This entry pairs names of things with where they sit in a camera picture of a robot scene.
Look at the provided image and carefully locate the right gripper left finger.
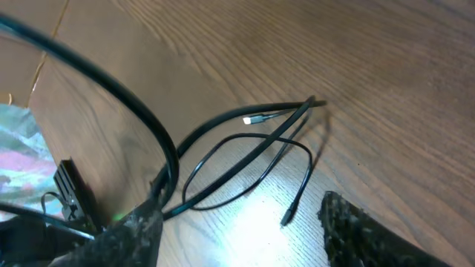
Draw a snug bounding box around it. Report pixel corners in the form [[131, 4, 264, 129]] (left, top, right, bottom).
[[51, 200, 163, 267]]

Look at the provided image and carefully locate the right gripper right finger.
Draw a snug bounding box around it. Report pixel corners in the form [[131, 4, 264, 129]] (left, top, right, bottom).
[[318, 191, 447, 267]]

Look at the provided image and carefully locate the black usb cable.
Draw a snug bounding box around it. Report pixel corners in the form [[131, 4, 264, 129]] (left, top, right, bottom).
[[0, 13, 327, 222]]

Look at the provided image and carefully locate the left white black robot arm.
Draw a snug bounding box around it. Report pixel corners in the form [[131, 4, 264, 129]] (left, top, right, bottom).
[[1, 159, 104, 266]]

